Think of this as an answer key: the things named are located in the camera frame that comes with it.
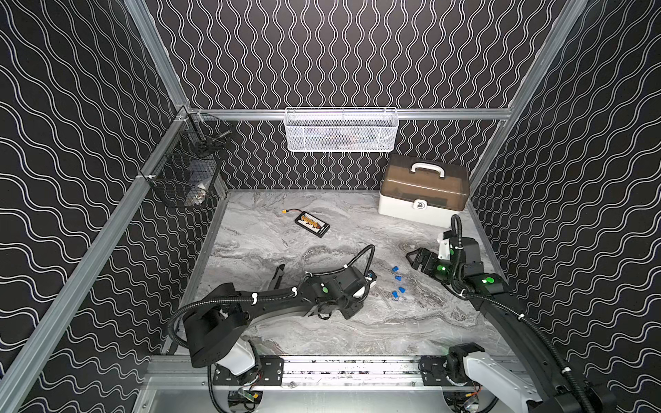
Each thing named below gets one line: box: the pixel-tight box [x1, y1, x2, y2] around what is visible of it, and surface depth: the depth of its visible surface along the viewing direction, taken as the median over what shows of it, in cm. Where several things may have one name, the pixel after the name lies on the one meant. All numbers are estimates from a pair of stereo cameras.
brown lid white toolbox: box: [378, 153, 470, 235], surface depth 102 cm
